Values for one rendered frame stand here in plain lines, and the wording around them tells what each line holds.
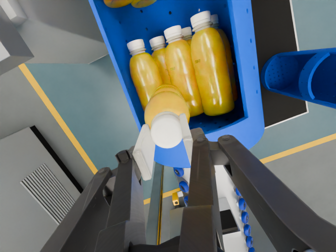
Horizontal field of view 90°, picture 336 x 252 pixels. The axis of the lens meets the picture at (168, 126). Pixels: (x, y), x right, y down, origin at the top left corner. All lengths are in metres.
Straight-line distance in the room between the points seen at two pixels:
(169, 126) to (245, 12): 0.21
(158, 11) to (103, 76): 1.12
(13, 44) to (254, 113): 0.56
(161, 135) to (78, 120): 1.61
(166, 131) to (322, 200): 2.57
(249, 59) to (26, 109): 1.91
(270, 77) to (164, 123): 1.39
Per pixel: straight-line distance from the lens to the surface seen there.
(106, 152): 1.81
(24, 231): 1.69
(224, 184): 0.76
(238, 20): 0.30
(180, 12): 0.54
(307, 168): 2.31
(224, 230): 0.70
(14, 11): 0.64
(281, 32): 1.57
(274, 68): 1.54
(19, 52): 0.58
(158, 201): 1.08
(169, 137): 0.20
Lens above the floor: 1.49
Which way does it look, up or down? 70 degrees down
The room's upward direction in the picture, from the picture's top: 179 degrees counter-clockwise
